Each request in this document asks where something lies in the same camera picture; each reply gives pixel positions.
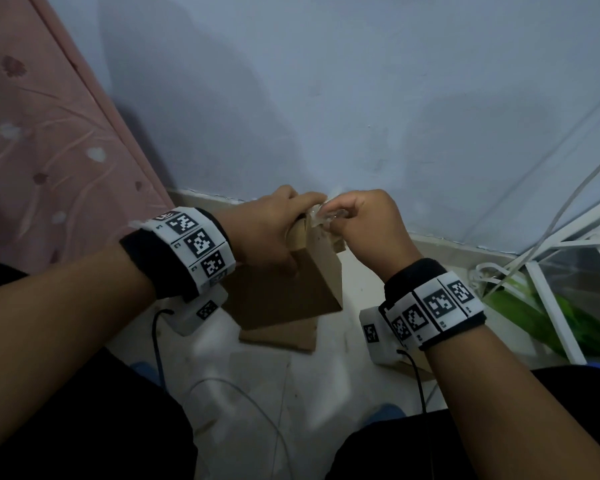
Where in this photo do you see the person's right hand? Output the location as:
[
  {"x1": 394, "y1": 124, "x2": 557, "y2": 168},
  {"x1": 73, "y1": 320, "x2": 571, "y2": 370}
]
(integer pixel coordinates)
[{"x1": 325, "y1": 188, "x2": 424, "y2": 283}]

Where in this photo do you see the person's left hand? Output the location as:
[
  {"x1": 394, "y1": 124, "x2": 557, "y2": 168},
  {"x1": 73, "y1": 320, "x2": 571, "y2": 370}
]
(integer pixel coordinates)
[{"x1": 213, "y1": 184, "x2": 329, "y2": 275}]

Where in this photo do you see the clear packing tape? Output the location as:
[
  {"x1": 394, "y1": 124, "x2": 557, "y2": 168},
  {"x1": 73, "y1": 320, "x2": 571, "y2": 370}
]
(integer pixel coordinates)
[{"x1": 307, "y1": 192, "x2": 353, "y2": 231}]

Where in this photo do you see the taped brown cardboard box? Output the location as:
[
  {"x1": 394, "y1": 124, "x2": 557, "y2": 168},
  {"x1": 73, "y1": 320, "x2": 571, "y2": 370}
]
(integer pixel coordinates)
[{"x1": 238, "y1": 317, "x2": 319, "y2": 352}]

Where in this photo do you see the person's right forearm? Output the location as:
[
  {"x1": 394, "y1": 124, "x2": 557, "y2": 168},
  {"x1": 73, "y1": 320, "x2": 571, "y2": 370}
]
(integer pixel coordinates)
[{"x1": 422, "y1": 322, "x2": 600, "y2": 480}]

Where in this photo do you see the person's left forearm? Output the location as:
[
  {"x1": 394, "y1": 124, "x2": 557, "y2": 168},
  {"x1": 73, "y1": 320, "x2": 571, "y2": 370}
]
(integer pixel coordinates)
[{"x1": 0, "y1": 244, "x2": 157, "y2": 461}]

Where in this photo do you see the person's right blue shoe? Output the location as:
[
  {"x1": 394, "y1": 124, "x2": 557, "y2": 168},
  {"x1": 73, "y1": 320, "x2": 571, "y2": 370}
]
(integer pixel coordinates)
[{"x1": 367, "y1": 403, "x2": 406, "y2": 423}]

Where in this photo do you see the left wrist marker band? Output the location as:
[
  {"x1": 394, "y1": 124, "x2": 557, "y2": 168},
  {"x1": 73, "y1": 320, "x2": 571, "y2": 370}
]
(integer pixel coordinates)
[{"x1": 119, "y1": 207, "x2": 237, "y2": 303}]

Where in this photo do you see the wrist marker band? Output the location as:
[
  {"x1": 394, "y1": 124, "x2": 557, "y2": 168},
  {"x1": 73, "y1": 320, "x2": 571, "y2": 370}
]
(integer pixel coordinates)
[
  {"x1": 119, "y1": 207, "x2": 237, "y2": 303},
  {"x1": 382, "y1": 258, "x2": 487, "y2": 351}
]

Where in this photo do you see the right wrist marker band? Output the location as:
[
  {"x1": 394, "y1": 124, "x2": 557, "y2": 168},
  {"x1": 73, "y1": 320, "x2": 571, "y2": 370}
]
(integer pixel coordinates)
[{"x1": 382, "y1": 258, "x2": 487, "y2": 351}]

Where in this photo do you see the green plastic bag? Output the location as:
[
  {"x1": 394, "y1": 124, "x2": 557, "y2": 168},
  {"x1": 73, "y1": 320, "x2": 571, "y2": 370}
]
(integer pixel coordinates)
[{"x1": 482, "y1": 279, "x2": 600, "y2": 358}]

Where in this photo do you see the white metal rack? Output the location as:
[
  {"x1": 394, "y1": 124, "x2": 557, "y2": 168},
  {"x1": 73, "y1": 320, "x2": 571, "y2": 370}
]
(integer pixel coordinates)
[{"x1": 509, "y1": 192, "x2": 600, "y2": 365}]

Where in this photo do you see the pink floral bedsheet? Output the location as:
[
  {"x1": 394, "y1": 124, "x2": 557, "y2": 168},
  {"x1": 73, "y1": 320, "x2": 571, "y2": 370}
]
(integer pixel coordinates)
[{"x1": 0, "y1": 0, "x2": 176, "y2": 275}]

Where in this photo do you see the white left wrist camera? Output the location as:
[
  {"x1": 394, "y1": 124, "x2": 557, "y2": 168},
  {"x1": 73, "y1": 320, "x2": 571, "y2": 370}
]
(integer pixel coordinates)
[{"x1": 165, "y1": 284, "x2": 229, "y2": 338}]

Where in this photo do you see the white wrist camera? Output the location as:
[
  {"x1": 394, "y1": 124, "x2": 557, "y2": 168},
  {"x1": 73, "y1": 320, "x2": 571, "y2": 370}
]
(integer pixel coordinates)
[
  {"x1": 359, "y1": 305, "x2": 406, "y2": 367},
  {"x1": 165, "y1": 284, "x2": 229, "y2": 338}
]

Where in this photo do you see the coiled white cable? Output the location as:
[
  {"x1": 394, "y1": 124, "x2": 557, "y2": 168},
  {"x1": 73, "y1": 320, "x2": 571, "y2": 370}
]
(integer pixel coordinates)
[{"x1": 472, "y1": 262, "x2": 521, "y2": 293}]

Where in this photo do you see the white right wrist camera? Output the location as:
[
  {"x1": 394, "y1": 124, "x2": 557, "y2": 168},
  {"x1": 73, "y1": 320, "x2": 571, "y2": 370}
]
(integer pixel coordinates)
[{"x1": 359, "y1": 305, "x2": 406, "y2": 367}]

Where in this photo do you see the black left camera cable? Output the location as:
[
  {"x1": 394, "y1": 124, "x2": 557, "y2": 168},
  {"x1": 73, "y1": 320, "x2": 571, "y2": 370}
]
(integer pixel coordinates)
[{"x1": 151, "y1": 308, "x2": 176, "y2": 391}]

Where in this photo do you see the black camera cable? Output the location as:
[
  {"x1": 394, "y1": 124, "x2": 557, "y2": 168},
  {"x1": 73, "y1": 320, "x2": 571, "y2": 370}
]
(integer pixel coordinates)
[
  {"x1": 151, "y1": 308, "x2": 176, "y2": 391},
  {"x1": 395, "y1": 349, "x2": 429, "y2": 415}
]

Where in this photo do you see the white floor cable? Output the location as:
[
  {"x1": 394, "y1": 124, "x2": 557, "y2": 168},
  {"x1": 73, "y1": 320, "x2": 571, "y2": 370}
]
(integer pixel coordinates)
[{"x1": 185, "y1": 377, "x2": 293, "y2": 480}]

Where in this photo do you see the black right camera cable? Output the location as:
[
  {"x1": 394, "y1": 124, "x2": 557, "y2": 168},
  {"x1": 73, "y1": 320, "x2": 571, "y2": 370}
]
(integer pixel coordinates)
[{"x1": 395, "y1": 349, "x2": 429, "y2": 415}]

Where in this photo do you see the thin grey wall cable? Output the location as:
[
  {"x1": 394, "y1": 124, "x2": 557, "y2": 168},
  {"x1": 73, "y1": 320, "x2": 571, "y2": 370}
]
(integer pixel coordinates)
[{"x1": 425, "y1": 144, "x2": 600, "y2": 411}]

